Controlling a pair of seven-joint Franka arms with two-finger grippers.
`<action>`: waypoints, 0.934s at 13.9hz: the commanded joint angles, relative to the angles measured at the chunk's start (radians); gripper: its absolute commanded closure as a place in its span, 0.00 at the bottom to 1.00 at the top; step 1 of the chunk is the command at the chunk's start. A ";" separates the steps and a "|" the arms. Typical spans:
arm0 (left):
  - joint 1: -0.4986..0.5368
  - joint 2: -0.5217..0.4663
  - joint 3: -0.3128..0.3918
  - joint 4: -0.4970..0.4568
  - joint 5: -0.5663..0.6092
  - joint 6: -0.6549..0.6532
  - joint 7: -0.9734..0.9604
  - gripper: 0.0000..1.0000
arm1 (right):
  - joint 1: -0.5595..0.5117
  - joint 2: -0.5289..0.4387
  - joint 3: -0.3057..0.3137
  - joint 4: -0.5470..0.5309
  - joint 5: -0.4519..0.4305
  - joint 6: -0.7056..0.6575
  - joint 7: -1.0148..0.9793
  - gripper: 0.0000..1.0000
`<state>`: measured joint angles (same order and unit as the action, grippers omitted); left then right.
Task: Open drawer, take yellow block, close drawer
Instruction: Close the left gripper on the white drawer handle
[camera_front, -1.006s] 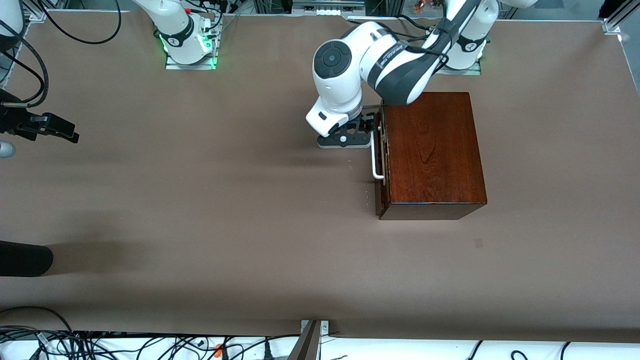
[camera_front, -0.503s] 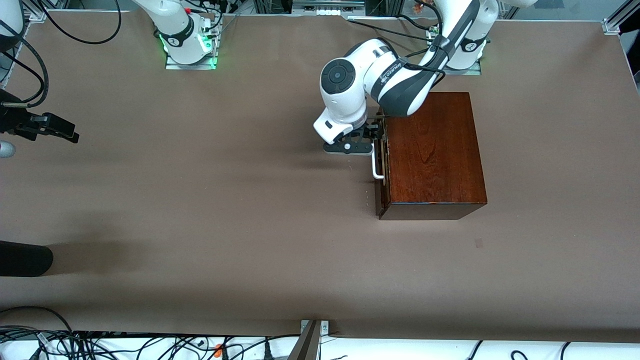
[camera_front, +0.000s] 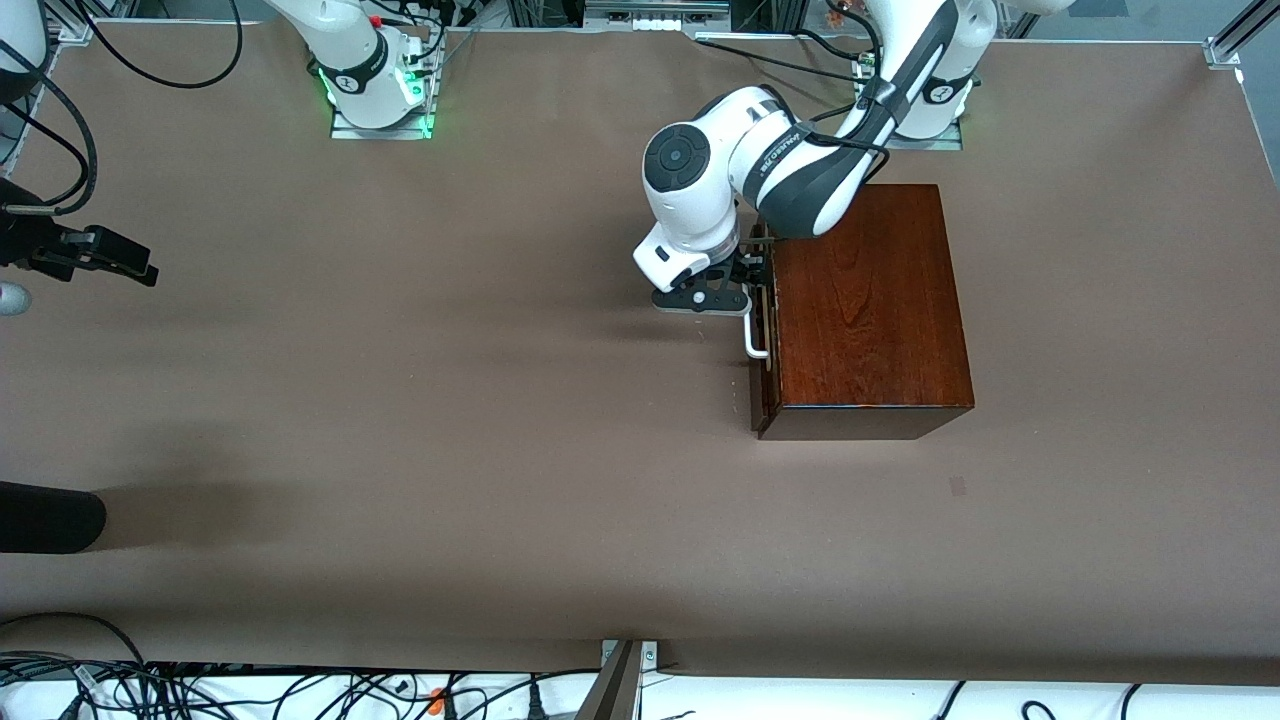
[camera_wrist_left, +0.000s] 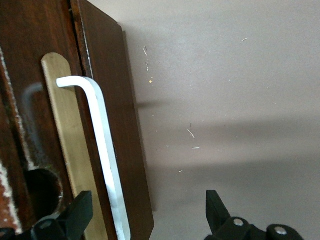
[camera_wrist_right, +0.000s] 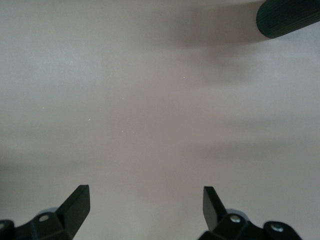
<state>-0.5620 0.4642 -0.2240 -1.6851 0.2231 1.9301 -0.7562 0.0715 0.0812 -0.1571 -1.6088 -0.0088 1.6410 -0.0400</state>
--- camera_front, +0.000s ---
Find black ribbed cylinder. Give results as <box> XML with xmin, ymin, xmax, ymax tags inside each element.
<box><xmin>0</xmin><ymin>481</ymin><xmax>107</xmax><ymax>555</ymax></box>

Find tangled black cables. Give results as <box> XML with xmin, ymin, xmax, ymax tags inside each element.
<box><xmin>0</xmin><ymin>650</ymin><xmax>601</xmax><ymax>720</ymax></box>

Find dark brown wooden cabinet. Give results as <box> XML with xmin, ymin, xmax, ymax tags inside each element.
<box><xmin>757</xmin><ymin>183</ymin><xmax>976</xmax><ymax>442</ymax></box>

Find thin black table cable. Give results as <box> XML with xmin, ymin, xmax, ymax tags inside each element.
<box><xmin>795</xmin><ymin>28</ymin><xmax>863</xmax><ymax>61</ymax></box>

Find aluminium profile post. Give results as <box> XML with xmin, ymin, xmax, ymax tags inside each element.
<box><xmin>575</xmin><ymin>638</ymin><xmax>659</xmax><ymax>720</ymax></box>

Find white power strip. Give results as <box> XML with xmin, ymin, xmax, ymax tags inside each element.
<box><xmin>585</xmin><ymin>0</ymin><xmax>731</xmax><ymax>31</ymax></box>

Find thick black table cable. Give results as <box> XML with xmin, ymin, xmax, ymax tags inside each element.
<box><xmin>693</xmin><ymin>35</ymin><xmax>863</xmax><ymax>86</ymax></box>

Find aluminium frame profile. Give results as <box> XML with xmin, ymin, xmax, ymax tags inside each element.
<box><xmin>40</xmin><ymin>0</ymin><xmax>136</xmax><ymax>46</ymax></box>

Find wooden drawer with white handle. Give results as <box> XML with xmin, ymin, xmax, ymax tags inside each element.
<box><xmin>742</xmin><ymin>225</ymin><xmax>781</xmax><ymax>433</ymax></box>

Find black cable loop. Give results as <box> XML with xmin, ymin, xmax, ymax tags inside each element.
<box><xmin>0</xmin><ymin>612</ymin><xmax>153</xmax><ymax>691</ymax></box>

